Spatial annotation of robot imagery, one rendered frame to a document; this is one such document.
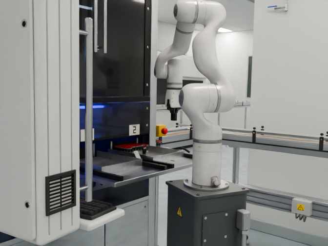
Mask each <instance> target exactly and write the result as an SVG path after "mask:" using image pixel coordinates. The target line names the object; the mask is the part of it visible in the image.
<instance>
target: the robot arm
mask: <svg viewBox="0 0 328 246"><path fill-rule="evenodd" d="M173 14H174V18H175V19H176V20H177V25H176V29H175V34H174V39H173V43H172V44H171V45H170V46H169V47H167V48H165V49H164V50H163V51H162V52H161V53H160V54H159V55H158V57H157V59H156V62H155V67H154V76H155V77H156V78H158V79H167V87H169V88H168V89H167V91H166V96H165V107H167V110H169V111H170V113H171V121H176V120H177V113H178V110H180V109H181V108H182V110H183V111H184V113H185V114H186V115H187V116H188V118H189V120H190V121H191V124H192V127H193V157H192V178H190V179H185V181H184V186H185V187H187V188H189V189H193V190H198V191H221V190H225V189H228V188H229V183H228V182H226V181H224V180H221V163H222V129H221V127H220V126H219V125H217V124H215V123H213V122H210V121H208V120H207V119H206V118H205V117H204V113H225V112H228V111H230V110H231V109H232V108H233V107H234V105H235V103H236V95H235V91H234V89H233V87H232V85H231V83H230V81H229V80H228V78H227V77H226V75H225V74H224V73H223V71H222V69H221V68H220V66H219V63H218V60H217V53H216V43H215V38H216V34H217V32H218V31H219V29H220V28H221V27H222V25H223V24H224V22H225V20H226V10H225V8H224V7H223V5H222V4H220V3H218V2H215V1H207V0H178V1H177V2H176V3H175V5H174V10H173ZM195 24H202V25H203V26H204V29H203V30H202V31H200V32H199V33H198V34H197V35H196V36H195V37H194V39H193V42H192V53H193V60H194V63H195V66H196V68H197V69H198V71H199V72H200V73H201V74H203V75H204V76H205V77H206V78H207V79H208V80H209V81H210V83H190V84H187V85H185V86H184V87H183V88H182V86H183V84H182V83H183V60H182V59H179V58H174V57H177V56H181V55H184V54H186V53H187V52H188V50H189V47H190V43H191V39H192V36H193V32H194V28H195ZM166 62H167V64H165V63H166ZM180 88H182V89H180Z"/></svg>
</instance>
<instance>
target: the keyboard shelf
mask: <svg viewBox="0 0 328 246"><path fill-rule="evenodd" d="M123 215H124V210H123V209H119V208H117V209H116V210H114V211H111V212H109V213H107V214H104V215H102V216H100V217H98V218H96V219H93V220H88V219H84V218H81V217H80V227H79V229H83V230H86V231H91V230H93V229H96V228H98V227H100V226H102V225H104V224H106V223H108V222H110V221H112V220H114V219H117V218H119V217H121V216H123Z"/></svg>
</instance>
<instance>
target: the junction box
mask: <svg viewBox="0 0 328 246"><path fill-rule="evenodd" d="M312 203H313V202H312V201H308V200H303V199H298V198H293V199H292V208H291V212H293V213H297V214H302V215H306V216H310V215H312Z"/></svg>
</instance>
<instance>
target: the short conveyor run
mask: <svg viewBox="0 0 328 246"><path fill-rule="evenodd" d="M178 124H179V123H176V125H177V126H176V128H167V130H168V133H167V134H166V136H162V137H156V140H161V141H162V143H163V147H169V148H176V147H180V146H186V145H191V144H193V127H192V124H190V126H184V127H179V126H178Z"/></svg>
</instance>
